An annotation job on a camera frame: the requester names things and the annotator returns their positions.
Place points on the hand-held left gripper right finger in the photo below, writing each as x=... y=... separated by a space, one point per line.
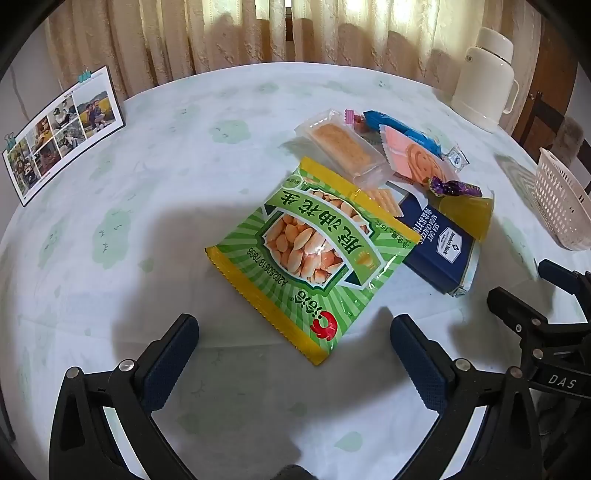
x=420 y=364

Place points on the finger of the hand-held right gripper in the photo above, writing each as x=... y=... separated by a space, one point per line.
x=517 y=311
x=565 y=277

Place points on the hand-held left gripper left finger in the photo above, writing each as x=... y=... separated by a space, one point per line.
x=171 y=360

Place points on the white plastic basket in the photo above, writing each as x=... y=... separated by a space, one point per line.
x=558 y=198

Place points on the navy cracker packet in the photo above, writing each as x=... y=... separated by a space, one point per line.
x=438 y=249

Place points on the green peanut packet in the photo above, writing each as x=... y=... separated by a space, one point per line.
x=300 y=258

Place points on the blue snack packet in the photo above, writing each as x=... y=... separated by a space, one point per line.
x=392 y=122

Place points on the yellow jelly packet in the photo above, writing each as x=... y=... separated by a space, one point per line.
x=466 y=214

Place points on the grey fuzzy cloth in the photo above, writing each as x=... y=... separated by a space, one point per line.
x=570 y=138

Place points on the purple foil candy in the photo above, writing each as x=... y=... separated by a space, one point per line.
x=450 y=187

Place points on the dark wooden chair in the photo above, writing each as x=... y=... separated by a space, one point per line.
x=540 y=120

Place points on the pink smiley cookie packet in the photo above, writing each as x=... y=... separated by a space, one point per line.
x=415 y=159

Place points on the cream thermos jug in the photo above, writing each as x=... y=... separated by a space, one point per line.
x=485 y=78

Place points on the brown wooden door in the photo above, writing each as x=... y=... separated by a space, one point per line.
x=554 y=60

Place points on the clear biscuit packet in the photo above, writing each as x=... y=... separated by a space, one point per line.
x=341 y=145

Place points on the small pink candy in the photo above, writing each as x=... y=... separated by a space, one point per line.
x=354 y=121

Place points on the photo collage board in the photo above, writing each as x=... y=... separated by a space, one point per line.
x=60 y=129

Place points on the green binder clip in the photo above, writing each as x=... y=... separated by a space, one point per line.
x=85 y=76
x=9 y=140

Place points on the beige curtain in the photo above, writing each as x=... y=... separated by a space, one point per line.
x=184 y=37

